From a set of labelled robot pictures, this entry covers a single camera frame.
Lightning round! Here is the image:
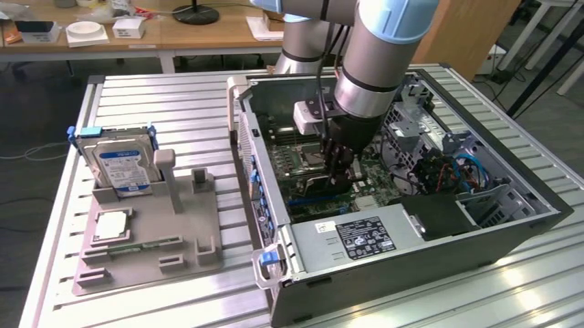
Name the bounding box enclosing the brown cardboard box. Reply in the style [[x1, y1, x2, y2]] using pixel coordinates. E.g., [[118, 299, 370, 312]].
[[262, 6, 286, 23]]

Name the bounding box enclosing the green graphics card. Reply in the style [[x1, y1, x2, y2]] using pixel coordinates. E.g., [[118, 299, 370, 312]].
[[285, 172, 356, 201]]

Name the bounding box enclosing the dark robot cable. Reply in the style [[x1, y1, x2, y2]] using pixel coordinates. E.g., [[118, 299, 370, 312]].
[[316, 23, 353, 146]]

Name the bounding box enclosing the black plastic cover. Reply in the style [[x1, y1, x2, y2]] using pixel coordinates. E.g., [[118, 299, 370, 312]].
[[400, 193, 481, 243]]

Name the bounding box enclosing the grey power supply unit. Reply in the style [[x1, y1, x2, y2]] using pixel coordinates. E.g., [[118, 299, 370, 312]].
[[285, 204, 428, 277]]

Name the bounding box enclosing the green motherboard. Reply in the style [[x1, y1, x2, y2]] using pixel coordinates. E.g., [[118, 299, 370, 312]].
[[266, 121, 398, 223]]

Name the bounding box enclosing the blue wire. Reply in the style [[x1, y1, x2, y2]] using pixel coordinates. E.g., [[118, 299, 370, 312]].
[[449, 152, 493, 192]]

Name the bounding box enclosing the white table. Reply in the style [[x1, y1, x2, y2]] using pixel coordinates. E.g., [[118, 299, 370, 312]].
[[496, 0, 584, 96]]

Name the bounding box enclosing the blue expansion slot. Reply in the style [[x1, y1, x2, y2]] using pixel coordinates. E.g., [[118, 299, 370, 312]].
[[286, 195, 321, 207]]

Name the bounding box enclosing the black lamp base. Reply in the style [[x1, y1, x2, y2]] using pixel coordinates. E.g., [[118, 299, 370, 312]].
[[171, 0, 221, 25]]

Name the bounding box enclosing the wooden cabinet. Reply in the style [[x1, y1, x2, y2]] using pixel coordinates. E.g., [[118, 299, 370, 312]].
[[413, 0, 523, 80]]

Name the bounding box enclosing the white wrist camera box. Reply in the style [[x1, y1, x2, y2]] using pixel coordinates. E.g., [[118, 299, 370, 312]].
[[293, 100, 341, 137]]

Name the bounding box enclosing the loose green RAM stick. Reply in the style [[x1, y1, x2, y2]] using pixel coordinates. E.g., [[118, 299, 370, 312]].
[[107, 238, 183, 256]]

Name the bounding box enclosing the black slanted pole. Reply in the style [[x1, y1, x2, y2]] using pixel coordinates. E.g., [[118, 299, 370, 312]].
[[507, 29, 584, 120]]

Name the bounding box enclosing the wooden desk white frame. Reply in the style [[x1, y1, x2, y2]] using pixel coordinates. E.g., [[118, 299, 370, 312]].
[[0, 0, 177, 74], [159, 0, 411, 74]]

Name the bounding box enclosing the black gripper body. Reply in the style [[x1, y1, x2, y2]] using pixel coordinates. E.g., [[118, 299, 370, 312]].
[[324, 113, 382, 155]]

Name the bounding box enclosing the hard disk drive blue label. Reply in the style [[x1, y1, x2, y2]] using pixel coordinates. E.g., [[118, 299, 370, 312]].
[[66, 125, 159, 199]]

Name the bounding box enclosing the red wire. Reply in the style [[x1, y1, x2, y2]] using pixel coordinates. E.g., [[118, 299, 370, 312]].
[[436, 160, 457, 192]]

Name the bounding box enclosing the grey metal disk bay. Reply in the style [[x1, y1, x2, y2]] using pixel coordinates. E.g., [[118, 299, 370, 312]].
[[456, 177, 551, 230]]

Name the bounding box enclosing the black open PC case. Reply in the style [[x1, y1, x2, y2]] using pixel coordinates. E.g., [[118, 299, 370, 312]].
[[226, 68, 575, 328]]

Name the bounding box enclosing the silver chipset heat sink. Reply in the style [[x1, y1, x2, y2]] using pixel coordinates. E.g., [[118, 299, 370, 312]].
[[353, 195, 381, 210]]

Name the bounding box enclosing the silver CPU chip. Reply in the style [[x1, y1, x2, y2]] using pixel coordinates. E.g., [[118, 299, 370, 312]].
[[94, 210, 131, 241]]

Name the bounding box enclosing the white paper stack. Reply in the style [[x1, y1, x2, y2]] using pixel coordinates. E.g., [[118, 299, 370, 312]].
[[246, 15, 286, 42]]

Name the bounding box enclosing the white box black lid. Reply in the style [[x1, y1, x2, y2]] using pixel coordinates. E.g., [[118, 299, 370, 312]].
[[14, 20, 62, 44]]

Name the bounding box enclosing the clear plastic bag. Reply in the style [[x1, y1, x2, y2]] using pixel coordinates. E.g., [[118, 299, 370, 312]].
[[86, 3, 138, 25]]

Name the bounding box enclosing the small white box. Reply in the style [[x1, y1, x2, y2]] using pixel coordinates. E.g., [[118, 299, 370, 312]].
[[111, 17, 147, 40]]

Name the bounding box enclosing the grey parts rack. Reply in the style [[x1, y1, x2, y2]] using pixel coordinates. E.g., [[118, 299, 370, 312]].
[[72, 148, 226, 297]]

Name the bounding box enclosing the CPU socket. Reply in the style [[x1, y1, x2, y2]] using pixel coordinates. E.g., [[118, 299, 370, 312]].
[[296, 143, 330, 168]]

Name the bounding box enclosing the perforated metal drive cage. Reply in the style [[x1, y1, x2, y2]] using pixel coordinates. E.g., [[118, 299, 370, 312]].
[[381, 80, 473, 165]]

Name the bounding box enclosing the white unit red sticker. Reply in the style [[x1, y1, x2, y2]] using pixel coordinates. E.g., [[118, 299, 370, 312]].
[[485, 44, 508, 74]]

